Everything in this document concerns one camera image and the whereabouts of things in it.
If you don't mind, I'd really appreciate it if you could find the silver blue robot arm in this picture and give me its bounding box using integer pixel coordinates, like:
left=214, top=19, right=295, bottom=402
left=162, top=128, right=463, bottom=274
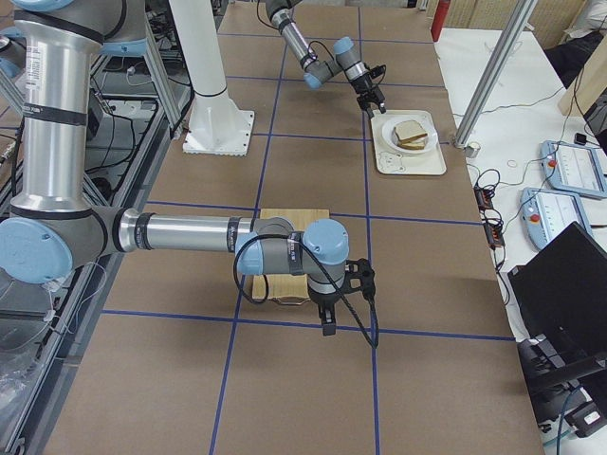
left=1, top=1, right=353, bottom=335
left=265, top=1, right=386, bottom=118

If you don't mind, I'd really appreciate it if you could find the black laptop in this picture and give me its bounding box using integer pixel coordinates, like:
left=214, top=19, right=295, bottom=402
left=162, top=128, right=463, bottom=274
left=506, top=220, right=607, bottom=361

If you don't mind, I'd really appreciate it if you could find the small black box device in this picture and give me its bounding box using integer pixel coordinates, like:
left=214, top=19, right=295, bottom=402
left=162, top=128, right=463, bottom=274
left=574, top=133, right=587, bottom=145

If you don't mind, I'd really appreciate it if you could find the far blue teach pendant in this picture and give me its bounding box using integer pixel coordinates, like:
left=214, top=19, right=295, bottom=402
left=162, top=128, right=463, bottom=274
left=540, top=140, right=606, bottom=199

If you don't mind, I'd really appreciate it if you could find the near blue teach pendant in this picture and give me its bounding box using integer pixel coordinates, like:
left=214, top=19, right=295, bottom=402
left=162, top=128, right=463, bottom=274
left=521, top=187, right=593, bottom=250

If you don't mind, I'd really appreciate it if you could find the wooden cutting board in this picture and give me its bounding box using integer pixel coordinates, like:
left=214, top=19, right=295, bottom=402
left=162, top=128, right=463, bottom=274
left=252, top=208, right=329, bottom=306

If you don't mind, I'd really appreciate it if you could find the small metal cylinder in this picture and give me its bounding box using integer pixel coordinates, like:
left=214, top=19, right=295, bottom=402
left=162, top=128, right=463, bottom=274
left=464, top=141, right=481, bottom=159

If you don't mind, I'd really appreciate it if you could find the cream bear tray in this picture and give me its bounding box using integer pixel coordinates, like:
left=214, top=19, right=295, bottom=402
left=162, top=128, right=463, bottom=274
left=371, top=110, right=447, bottom=175

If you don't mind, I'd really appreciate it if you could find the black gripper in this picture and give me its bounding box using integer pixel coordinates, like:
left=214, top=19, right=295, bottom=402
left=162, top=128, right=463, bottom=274
left=349, top=72, right=386, bottom=118
left=308, top=287, right=340, bottom=337

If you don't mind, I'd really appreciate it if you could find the seated person in black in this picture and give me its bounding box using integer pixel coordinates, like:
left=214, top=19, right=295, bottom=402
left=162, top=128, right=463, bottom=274
left=544, top=0, right=606, bottom=88

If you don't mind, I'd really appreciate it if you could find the red fire extinguisher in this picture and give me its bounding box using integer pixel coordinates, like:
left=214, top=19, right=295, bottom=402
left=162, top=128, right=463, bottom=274
left=431, top=0, right=451, bottom=43

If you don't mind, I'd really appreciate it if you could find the blue teach pendant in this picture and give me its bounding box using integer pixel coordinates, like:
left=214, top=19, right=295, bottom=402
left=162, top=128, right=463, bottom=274
left=540, top=140, right=606, bottom=199
left=521, top=187, right=593, bottom=250

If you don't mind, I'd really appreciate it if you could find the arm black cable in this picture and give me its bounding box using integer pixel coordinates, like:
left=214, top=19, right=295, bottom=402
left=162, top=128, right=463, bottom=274
left=255, top=0, right=371, bottom=67
left=231, top=231, right=380, bottom=350

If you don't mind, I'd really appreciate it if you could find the aluminium frame post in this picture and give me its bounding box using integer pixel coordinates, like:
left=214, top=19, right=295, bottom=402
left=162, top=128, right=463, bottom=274
left=452, top=0, right=538, bottom=149

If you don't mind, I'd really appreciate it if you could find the black orange usb hub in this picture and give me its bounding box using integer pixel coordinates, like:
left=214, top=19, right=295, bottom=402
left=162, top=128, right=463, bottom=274
left=473, top=185, right=506, bottom=250

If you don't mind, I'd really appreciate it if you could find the white round plate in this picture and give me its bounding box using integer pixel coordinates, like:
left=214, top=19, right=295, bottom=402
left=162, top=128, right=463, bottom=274
left=381, top=115, right=438, bottom=155

